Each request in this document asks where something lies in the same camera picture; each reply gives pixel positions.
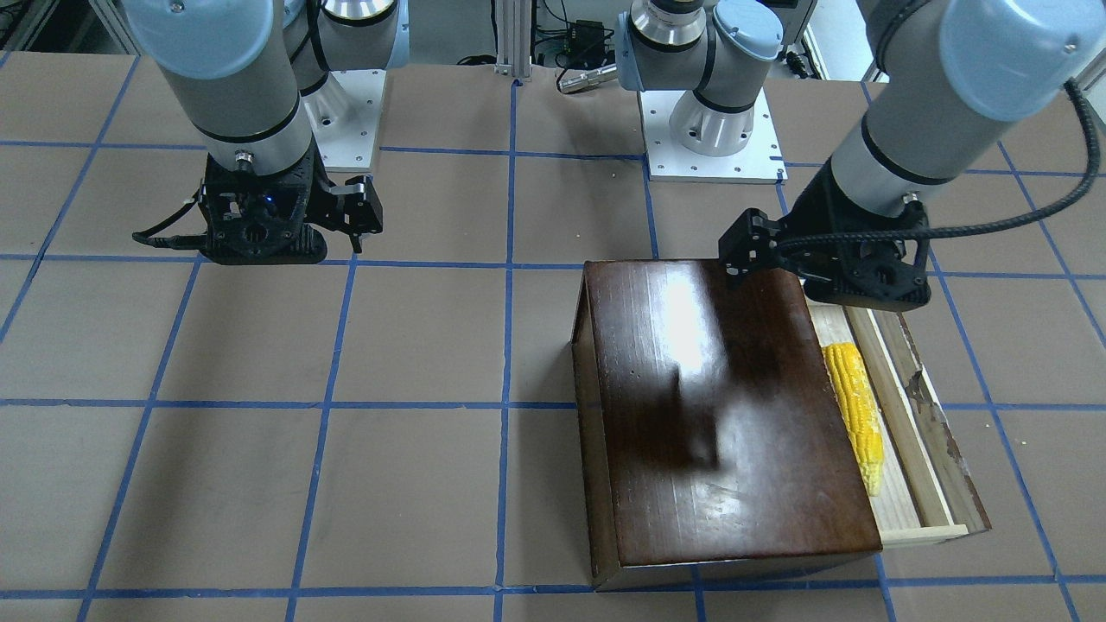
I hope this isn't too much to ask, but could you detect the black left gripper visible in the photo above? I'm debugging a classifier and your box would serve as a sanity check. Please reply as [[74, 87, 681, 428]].
[[718, 164, 917, 286]]

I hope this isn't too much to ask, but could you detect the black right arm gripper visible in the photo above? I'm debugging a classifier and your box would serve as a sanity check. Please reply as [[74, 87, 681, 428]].
[[299, 141, 384, 253]]

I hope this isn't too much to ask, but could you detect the yellow corn cob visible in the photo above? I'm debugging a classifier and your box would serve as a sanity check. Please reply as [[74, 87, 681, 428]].
[[822, 341, 886, 498]]

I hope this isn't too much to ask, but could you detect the light wood drawer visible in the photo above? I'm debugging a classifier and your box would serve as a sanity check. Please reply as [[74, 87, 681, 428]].
[[807, 301, 992, 549]]

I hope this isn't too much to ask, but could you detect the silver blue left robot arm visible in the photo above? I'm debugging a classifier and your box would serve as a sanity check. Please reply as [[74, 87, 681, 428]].
[[615, 1, 1103, 299]]

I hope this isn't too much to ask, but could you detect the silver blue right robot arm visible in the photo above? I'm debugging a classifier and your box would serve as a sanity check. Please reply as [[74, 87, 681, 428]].
[[124, 1, 410, 265]]

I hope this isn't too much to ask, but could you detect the dark wooden drawer cabinet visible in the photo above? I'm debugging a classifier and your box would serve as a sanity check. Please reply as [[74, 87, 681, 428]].
[[570, 260, 881, 591]]

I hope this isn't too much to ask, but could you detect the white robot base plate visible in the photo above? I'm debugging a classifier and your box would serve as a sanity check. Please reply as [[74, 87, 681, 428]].
[[639, 89, 789, 184]]

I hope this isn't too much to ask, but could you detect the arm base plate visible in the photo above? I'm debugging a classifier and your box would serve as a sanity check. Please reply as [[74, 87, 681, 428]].
[[303, 68, 387, 173]]

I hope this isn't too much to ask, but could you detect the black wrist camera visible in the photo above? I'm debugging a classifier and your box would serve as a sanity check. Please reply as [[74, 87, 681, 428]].
[[778, 201, 931, 314]]

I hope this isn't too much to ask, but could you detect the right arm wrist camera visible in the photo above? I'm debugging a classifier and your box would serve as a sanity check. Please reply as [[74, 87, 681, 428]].
[[131, 154, 327, 265]]

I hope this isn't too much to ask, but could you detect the aluminium frame post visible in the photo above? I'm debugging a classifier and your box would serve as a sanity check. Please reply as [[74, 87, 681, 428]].
[[491, 0, 534, 86]]

